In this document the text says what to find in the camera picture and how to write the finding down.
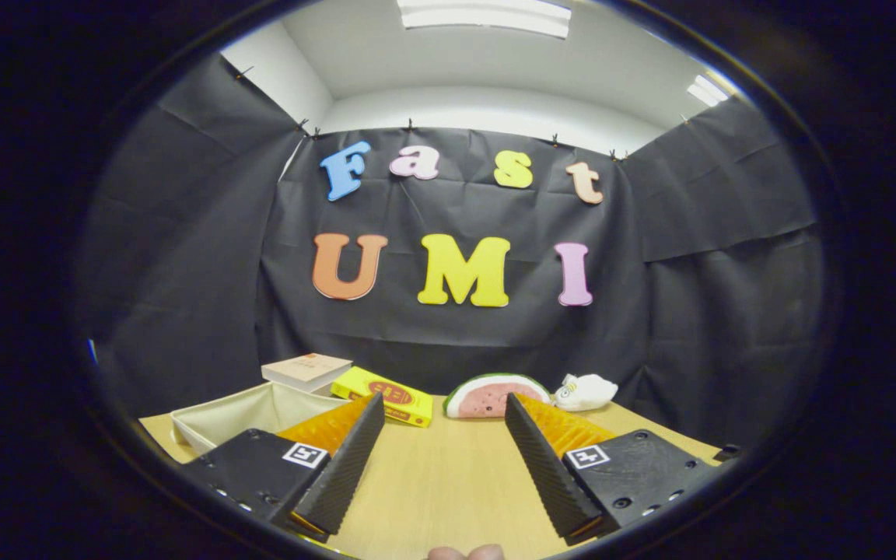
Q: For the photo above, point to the cream fabric storage box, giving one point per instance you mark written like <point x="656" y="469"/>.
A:
<point x="222" y="416"/>

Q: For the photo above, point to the watermelon slice plush toy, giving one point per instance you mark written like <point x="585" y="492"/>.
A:
<point x="487" y="397"/>

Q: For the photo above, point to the white plush toy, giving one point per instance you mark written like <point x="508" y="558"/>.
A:
<point x="589" y="391"/>

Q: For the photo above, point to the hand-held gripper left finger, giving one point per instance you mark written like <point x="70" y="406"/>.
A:
<point x="343" y="467"/>

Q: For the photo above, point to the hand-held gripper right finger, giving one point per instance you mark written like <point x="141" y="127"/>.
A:
<point x="545" y="474"/>

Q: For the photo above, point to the large ceiling light panel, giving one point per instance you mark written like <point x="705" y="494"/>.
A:
<point x="485" y="15"/>

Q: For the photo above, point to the small ceiling light panel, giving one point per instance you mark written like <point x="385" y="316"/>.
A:
<point x="707" y="90"/>

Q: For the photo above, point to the beige book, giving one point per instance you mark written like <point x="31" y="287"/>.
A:
<point x="306" y="367"/>

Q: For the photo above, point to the yellow book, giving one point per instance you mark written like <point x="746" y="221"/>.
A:
<point x="401" y="398"/>

